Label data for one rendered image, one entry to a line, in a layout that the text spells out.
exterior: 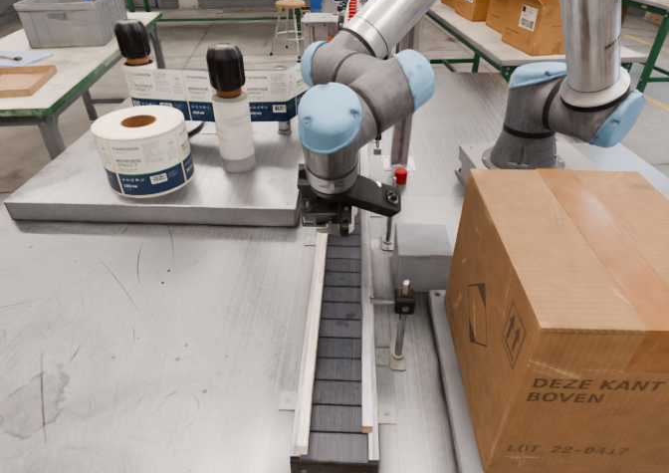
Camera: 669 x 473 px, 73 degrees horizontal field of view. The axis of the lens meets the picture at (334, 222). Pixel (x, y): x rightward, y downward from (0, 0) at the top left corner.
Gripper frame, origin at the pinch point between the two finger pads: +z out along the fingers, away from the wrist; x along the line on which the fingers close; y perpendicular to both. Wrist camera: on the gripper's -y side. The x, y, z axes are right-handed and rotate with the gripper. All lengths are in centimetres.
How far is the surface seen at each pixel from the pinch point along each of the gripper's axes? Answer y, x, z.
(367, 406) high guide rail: -3.2, 31.2, -20.9
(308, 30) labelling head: 14, -81, 27
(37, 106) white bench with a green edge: 121, -75, 59
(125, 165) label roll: 49, -17, 7
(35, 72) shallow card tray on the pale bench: 146, -110, 79
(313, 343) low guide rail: 4.2, 22.6, -10.5
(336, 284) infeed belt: 1.4, 10.4, 0.6
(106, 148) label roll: 53, -20, 4
